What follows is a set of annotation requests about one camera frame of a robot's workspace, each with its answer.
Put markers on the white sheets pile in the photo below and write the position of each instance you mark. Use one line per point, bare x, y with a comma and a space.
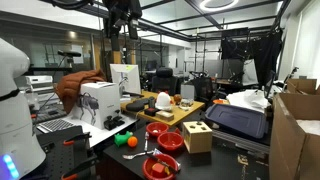
248, 99

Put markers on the clear glass jar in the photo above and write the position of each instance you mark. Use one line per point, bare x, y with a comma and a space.
186, 104

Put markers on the large brown cardboard box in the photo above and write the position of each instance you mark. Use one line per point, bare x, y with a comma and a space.
286, 146

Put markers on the black soft case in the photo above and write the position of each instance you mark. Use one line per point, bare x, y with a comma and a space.
136, 106

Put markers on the silver laptop keyboard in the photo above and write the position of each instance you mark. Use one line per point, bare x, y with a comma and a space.
55, 125

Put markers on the black office chair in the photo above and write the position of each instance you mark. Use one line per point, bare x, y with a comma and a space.
165, 81

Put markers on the white box with robot dog print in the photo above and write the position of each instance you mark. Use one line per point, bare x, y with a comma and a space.
100, 103

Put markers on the black cylinder speaker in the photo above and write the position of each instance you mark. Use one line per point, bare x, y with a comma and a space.
152, 102

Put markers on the brown ball shaped object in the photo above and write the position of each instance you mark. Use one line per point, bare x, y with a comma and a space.
177, 98

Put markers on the gray computer tower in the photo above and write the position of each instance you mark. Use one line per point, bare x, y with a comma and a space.
187, 91

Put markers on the orange cube block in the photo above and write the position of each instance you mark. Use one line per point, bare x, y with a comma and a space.
158, 168

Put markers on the black curtain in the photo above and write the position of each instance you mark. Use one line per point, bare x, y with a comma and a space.
266, 53

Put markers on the white desk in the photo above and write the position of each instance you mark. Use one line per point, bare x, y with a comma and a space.
96, 133

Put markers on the white plush chicken toy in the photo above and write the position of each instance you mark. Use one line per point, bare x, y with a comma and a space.
163, 101

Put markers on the black mesh chair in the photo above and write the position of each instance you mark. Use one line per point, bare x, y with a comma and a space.
203, 88

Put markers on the small tan cardboard box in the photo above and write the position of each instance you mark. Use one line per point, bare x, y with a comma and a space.
165, 116

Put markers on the small white round object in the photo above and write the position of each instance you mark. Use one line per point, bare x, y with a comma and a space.
155, 131

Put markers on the red plastic bowl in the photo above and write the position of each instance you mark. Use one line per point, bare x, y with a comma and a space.
161, 126
148, 168
170, 141

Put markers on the white backed computer monitor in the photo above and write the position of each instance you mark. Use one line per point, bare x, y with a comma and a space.
128, 78

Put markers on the green plastic toy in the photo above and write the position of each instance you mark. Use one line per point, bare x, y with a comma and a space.
120, 139

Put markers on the wooden desk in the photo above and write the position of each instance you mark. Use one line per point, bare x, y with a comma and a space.
181, 115

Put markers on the blue white packet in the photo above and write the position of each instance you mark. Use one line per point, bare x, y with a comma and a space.
156, 152

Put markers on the orange bowl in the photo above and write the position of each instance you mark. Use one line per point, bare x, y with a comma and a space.
220, 101

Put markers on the black camera on stand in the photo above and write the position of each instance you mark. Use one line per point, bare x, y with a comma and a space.
69, 53

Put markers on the black orange clamp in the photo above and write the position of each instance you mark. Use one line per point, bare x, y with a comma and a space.
77, 137
81, 166

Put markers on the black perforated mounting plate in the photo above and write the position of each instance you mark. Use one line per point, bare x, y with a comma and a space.
56, 153

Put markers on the black game controller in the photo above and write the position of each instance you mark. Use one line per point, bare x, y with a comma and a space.
113, 122

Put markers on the black box with red patch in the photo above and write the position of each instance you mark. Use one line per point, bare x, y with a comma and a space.
151, 111

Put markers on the white lab device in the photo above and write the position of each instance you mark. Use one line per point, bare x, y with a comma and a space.
39, 82

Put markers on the wooden shape sorter box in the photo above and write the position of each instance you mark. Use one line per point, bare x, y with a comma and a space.
197, 138

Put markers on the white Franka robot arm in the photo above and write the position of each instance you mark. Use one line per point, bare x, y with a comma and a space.
16, 133

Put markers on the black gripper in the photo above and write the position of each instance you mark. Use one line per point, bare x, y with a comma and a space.
121, 10

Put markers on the small orange ball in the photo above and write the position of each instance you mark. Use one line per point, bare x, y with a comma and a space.
132, 142

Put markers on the brown puffy jacket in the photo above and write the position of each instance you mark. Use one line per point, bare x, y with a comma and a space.
71, 86

